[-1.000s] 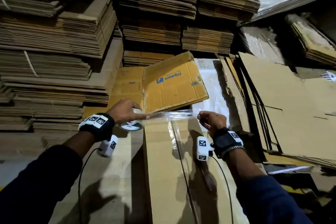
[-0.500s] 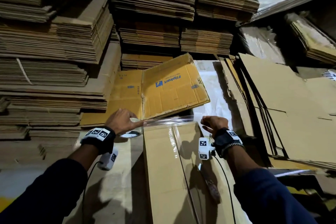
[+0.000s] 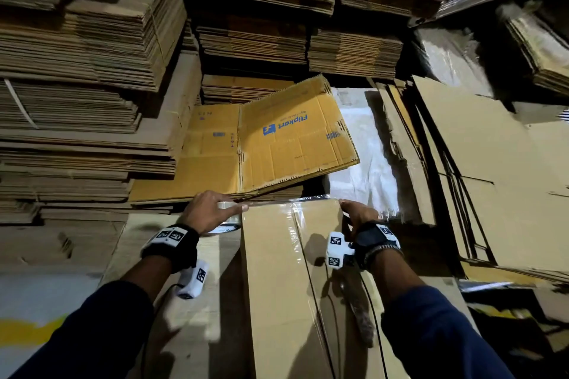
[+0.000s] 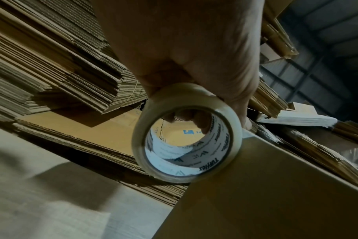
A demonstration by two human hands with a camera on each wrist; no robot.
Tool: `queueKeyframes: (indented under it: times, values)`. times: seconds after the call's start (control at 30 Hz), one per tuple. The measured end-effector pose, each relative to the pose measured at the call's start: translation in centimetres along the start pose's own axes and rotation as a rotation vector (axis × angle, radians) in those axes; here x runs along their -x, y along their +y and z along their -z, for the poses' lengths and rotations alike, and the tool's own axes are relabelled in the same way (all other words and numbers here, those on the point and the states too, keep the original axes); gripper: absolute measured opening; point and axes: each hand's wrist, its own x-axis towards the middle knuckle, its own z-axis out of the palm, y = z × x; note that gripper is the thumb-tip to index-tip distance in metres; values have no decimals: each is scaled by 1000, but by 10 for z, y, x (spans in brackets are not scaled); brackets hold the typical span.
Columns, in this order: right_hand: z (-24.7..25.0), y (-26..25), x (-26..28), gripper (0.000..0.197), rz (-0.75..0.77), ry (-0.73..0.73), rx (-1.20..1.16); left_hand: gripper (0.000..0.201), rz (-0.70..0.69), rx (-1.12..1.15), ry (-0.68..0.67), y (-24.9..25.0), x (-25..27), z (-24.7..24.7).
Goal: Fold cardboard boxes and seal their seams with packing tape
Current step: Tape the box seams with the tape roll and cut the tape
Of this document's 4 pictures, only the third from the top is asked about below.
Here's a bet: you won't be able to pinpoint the black right wrist band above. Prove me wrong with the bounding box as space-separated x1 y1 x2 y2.
351 220 403 271

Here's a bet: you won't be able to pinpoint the person's right forearm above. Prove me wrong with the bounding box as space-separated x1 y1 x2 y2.
365 250 517 379

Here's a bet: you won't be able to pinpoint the person's left forearm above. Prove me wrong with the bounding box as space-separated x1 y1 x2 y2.
9 254 183 379

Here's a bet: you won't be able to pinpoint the clear plastic sheet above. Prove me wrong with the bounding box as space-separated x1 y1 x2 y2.
413 26 494 97

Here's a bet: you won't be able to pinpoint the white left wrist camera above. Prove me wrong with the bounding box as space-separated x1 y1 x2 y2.
175 259 211 301

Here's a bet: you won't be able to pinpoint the yellow carton with blue print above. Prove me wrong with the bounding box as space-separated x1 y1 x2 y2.
237 75 361 196

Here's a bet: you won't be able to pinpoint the plywood work board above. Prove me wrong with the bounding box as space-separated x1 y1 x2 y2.
102 213 481 379

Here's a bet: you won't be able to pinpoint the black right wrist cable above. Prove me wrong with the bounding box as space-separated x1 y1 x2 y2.
354 266 389 379

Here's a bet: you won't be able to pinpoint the white plastic sack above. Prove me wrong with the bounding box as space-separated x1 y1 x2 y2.
329 88 419 220

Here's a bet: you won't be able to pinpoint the stacks of flat cardboard bundles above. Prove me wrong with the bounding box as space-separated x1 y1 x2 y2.
0 0 455 226

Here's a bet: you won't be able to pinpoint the brown cardboard box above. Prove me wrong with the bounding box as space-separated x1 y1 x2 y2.
242 198 394 379

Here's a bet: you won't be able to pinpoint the black left wrist band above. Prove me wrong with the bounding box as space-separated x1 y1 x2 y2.
140 223 201 271

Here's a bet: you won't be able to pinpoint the person's left hand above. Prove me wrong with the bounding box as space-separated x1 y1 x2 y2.
178 190 250 235

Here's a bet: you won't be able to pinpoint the pile of brown cartons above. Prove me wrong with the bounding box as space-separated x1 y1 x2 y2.
378 76 569 285

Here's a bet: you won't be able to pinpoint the person's right hand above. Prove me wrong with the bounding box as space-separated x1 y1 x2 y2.
340 200 383 233

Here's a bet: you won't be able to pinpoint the black wrist band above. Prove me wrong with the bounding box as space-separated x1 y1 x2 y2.
140 223 201 271
351 220 403 271

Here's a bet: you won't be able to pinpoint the silver bracelet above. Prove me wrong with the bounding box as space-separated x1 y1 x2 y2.
360 243 404 271

